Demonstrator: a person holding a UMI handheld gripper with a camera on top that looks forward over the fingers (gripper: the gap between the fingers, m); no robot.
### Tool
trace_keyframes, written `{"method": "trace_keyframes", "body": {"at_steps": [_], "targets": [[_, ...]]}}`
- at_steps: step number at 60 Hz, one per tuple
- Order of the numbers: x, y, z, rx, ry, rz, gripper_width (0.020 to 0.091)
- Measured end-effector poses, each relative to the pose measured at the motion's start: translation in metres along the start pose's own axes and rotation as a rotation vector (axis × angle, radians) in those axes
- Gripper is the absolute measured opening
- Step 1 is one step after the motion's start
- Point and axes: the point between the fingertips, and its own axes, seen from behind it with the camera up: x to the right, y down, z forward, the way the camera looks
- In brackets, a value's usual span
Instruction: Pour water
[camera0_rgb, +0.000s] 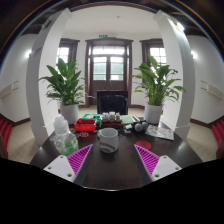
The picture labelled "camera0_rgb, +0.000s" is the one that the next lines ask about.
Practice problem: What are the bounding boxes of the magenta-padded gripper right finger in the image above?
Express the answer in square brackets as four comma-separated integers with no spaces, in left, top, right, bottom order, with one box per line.
[133,143,183,186]

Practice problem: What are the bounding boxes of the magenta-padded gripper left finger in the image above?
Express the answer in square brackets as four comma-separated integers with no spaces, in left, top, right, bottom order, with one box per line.
[43,143,95,186]

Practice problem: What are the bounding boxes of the clear bottle with green drink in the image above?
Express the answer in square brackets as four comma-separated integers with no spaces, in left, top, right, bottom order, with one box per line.
[53,114,80,157]

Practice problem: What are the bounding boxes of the flat round red coaster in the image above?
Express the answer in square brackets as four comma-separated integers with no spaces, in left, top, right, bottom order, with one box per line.
[135,140,153,151]

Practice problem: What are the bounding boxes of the printed paper leaflet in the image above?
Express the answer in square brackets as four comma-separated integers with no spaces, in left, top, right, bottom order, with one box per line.
[144,124,175,141]

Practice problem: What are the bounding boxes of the red plastic basket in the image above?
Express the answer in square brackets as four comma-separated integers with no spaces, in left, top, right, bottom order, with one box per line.
[73,117,98,133]

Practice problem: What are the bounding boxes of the small white box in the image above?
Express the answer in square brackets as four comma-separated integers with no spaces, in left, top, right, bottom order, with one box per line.
[123,123,134,134]

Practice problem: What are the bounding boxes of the white ceramic mug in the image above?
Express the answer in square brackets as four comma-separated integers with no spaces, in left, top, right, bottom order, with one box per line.
[96,127,120,154]

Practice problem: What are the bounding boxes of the green flat box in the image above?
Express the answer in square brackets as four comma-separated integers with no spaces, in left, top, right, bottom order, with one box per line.
[81,113,103,121]

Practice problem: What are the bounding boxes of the green notebook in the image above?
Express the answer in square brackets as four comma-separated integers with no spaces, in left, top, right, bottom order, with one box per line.
[120,114,135,126]

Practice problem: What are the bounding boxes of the red carpeted stairs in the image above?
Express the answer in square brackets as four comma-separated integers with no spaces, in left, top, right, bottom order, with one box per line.
[0,114,14,152]
[211,119,224,148]

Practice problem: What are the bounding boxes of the tray of small jars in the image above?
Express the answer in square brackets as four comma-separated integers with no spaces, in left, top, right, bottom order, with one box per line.
[100,111,123,130]

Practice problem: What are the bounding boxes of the potted plant in white pot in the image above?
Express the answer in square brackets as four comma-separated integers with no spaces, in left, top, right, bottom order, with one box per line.
[38,57,89,125]
[131,54,187,126]

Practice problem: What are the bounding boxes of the black office chair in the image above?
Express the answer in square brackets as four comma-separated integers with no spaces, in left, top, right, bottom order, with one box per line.
[96,89,130,116]

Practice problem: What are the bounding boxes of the dark wooden glazed door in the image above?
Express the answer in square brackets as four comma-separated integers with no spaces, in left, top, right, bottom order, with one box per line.
[84,37,134,108]

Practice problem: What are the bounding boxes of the dark framed window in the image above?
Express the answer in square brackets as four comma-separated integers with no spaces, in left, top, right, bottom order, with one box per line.
[139,38,168,68]
[55,37,81,68]

